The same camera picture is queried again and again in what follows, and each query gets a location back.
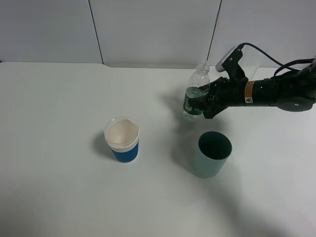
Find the tall clear drinking glass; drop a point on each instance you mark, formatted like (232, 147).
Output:
(251, 61)

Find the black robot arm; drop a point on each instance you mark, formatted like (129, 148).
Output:
(293, 91)

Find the teal green plastic cup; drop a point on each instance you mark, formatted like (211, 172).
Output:
(213, 149)

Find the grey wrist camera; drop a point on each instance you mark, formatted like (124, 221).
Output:
(230, 56)

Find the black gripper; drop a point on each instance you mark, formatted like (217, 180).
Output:
(230, 93)

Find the clear bottle with green label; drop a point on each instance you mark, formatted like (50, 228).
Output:
(197, 88)

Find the blue and white cup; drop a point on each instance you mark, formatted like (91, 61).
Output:
(122, 136)

